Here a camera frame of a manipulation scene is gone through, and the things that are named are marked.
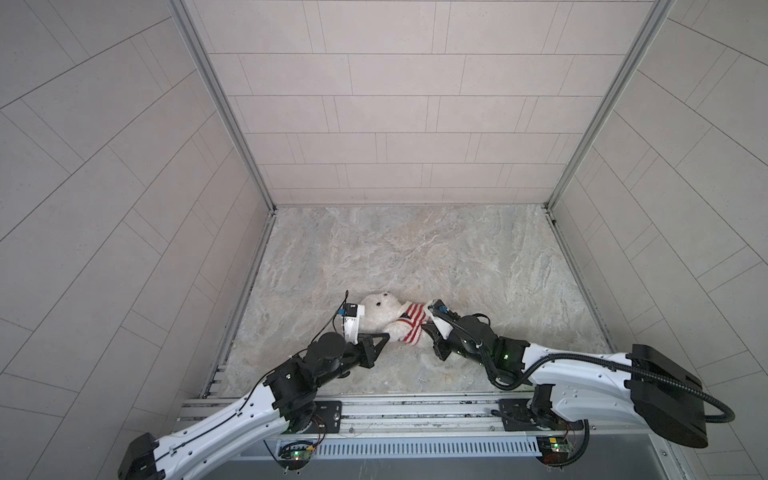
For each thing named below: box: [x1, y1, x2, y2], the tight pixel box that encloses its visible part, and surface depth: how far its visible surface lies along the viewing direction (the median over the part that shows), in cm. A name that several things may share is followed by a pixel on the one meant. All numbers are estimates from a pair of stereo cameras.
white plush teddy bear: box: [358, 291, 415, 342], surface depth 79 cm
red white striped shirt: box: [396, 303, 427, 345], surface depth 77 cm
